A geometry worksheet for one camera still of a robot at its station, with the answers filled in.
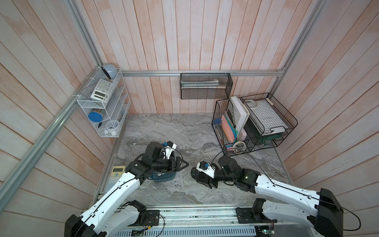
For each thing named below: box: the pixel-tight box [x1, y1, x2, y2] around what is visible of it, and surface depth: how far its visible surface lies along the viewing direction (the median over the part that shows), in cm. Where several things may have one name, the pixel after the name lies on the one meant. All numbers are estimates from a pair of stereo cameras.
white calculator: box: [90, 78, 115, 103], surface depth 78 cm
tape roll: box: [232, 141, 247, 155], surface depth 97 cm
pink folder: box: [221, 115, 235, 144], surface depth 103 cm
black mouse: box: [190, 166, 208, 181], surface depth 71 cm
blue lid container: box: [87, 108, 104, 123], surface depth 79 cm
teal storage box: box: [150, 171, 177, 183], surface depth 88 cm
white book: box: [229, 96, 251, 140], surface depth 91 cm
